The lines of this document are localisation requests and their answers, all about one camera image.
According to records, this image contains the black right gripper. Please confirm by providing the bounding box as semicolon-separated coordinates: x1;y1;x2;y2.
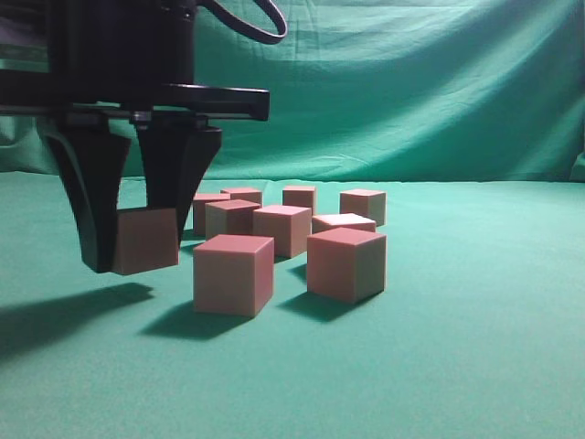
1;1;270;273

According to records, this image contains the pink cube moved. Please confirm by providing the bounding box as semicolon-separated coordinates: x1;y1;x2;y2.
339;189;387;226
252;205;312;258
282;185;317;215
192;193;231;236
194;234;274;317
306;228;387;304
220;187;262;205
112;208;179;275
205;199;261;239

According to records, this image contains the pink cube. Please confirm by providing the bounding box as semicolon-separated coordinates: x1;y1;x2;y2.
312;213;377;233

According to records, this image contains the green cloth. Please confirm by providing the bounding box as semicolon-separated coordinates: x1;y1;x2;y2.
1;1;584;438

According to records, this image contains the black cable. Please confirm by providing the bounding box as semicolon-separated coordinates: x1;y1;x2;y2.
205;0;289;47

